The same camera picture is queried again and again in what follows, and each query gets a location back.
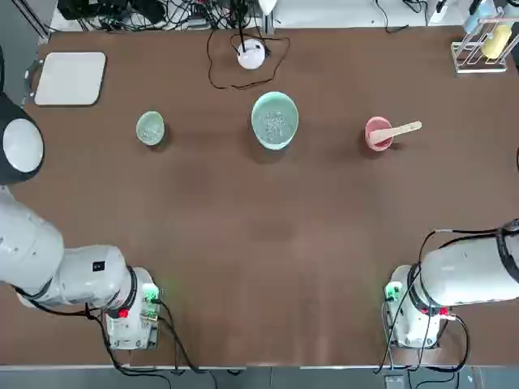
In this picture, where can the small green bowl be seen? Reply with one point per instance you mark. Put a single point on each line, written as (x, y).
(150, 128)

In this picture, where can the wooden spoon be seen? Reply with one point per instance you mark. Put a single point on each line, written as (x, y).
(405, 128)

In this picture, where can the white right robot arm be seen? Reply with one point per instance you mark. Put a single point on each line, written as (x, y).
(466, 271)

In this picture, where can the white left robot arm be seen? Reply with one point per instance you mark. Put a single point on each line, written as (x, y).
(32, 247)

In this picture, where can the large green bowl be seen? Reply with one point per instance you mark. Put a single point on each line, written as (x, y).
(275, 120)

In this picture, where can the pink bowl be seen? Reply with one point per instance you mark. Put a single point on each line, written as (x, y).
(375, 142)

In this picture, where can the white desk lamp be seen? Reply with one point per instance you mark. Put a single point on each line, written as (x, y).
(251, 54)

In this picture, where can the blue cup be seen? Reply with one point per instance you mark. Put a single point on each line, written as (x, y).
(475, 20)

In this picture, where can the yellow cup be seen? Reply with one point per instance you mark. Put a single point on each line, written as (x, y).
(495, 42)

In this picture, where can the aluminium frame post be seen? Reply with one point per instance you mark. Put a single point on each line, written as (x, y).
(267, 22)

